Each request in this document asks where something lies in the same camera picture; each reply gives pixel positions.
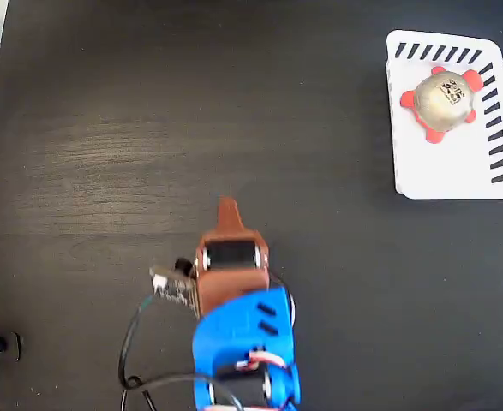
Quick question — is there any red turtle toy grey shell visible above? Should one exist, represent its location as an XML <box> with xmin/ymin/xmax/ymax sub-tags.
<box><xmin>399</xmin><ymin>65</ymin><xmax>483</xmax><ymax>145</ymax></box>

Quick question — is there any white plastic basket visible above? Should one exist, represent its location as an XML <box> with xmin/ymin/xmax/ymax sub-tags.
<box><xmin>384</xmin><ymin>28</ymin><xmax>503</xmax><ymax>201</ymax></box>

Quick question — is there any black table clamp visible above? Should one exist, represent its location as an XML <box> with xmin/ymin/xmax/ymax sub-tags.
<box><xmin>0</xmin><ymin>331</ymin><xmax>23</xmax><ymax>370</ymax></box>

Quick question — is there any bare camera circuit board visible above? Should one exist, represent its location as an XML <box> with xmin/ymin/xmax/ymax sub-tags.
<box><xmin>148</xmin><ymin>256</ymin><xmax>201</xmax><ymax>313</ymax></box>

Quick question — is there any white red servo wire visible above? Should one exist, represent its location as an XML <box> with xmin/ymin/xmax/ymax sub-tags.
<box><xmin>236</xmin><ymin>273</ymin><xmax>297</xmax><ymax>372</ymax></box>

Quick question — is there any black cable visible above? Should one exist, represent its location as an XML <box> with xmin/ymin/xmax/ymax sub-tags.
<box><xmin>117</xmin><ymin>295</ymin><xmax>243</xmax><ymax>411</ymax></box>

